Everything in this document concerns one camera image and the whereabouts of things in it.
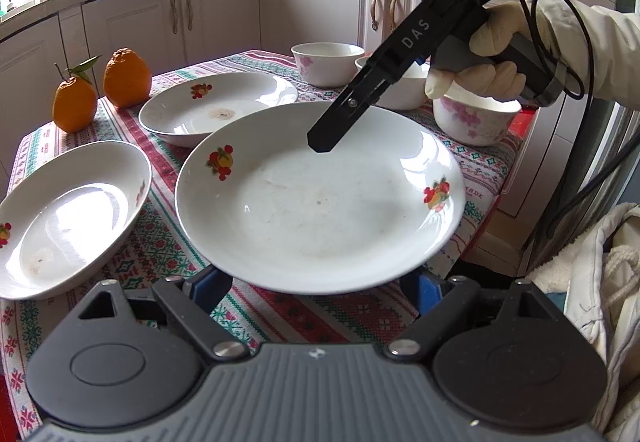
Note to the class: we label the white bowl pink flowers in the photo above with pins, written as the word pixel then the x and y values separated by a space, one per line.
pixel 326 64

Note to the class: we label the white kitchen cabinets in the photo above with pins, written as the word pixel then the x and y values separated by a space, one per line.
pixel 168 35

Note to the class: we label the white plate with fruit print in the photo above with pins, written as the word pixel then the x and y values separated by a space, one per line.
pixel 67 219

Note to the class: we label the orange with leaf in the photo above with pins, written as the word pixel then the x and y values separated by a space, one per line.
pixel 75 99

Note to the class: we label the white fruit-print plate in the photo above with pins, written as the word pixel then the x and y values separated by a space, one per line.
pixel 185 114
pixel 258 203

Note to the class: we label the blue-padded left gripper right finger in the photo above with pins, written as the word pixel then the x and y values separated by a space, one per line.
pixel 439 303

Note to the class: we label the white sleeved right forearm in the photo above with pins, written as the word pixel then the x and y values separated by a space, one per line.
pixel 599 47

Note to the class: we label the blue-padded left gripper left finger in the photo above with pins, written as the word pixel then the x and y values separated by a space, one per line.
pixel 188 303

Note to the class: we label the white floral bowl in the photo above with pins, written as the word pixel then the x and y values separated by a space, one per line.
pixel 473 120
pixel 408 93

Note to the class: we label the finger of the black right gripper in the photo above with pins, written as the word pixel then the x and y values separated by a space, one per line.
pixel 356 98

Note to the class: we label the bumpy orange without leaf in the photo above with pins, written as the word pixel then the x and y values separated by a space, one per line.
pixel 127 79

